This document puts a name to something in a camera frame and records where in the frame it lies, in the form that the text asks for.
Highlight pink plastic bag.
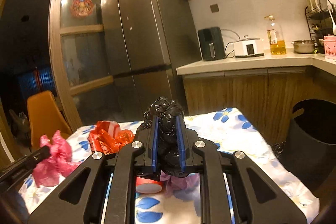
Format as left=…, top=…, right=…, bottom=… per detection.
left=33, top=130, right=81, bottom=187

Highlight black plastic bag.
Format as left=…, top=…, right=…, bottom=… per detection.
left=137, top=97, right=188, bottom=181

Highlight black trash bin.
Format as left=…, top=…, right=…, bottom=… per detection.
left=279, top=99, right=335, bottom=192

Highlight red paper cup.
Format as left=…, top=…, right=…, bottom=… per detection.
left=135, top=177, right=163, bottom=194

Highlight purple plastic bag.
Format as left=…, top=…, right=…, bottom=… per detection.
left=160, top=171, right=199, bottom=197

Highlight red shiny plastic bag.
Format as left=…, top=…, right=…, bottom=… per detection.
left=88, top=121, right=135, bottom=155

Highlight floral blue white tablecloth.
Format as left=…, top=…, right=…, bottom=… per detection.
left=19, top=108, right=320, bottom=223

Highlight orange chair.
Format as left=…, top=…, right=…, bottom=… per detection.
left=27, top=91, right=72, bottom=150

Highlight wooden lower cabinets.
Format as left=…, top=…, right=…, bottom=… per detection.
left=183, top=66, right=335, bottom=144

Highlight wooden glass sliding door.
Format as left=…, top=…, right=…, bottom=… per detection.
left=49, top=0, right=119, bottom=130

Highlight black air fryer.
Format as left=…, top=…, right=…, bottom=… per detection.
left=198, top=27, right=225, bottom=61

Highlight white rice cooker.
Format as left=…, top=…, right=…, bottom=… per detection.
left=233, top=35, right=264, bottom=58

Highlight cooking oil bottle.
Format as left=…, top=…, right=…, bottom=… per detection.
left=265, top=15, right=286, bottom=55

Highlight dark steel refrigerator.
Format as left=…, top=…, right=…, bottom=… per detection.
left=101, top=0, right=201, bottom=122

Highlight steel bowl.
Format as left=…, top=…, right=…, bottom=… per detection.
left=291, top=40, right=315, bottom=54

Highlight red door decoration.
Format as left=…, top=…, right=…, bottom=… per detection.
left=70, top=0, right=96, bottom=18

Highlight pink utensil holder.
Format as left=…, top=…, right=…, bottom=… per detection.
left=323, top=35, right=336, bottom=60

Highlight black dish rack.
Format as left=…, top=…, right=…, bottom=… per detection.
left=305, top=0, right=335, bottom=53

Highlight wall power outlet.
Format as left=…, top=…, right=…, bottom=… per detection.
left=210, top=4, right=219, bottom=13

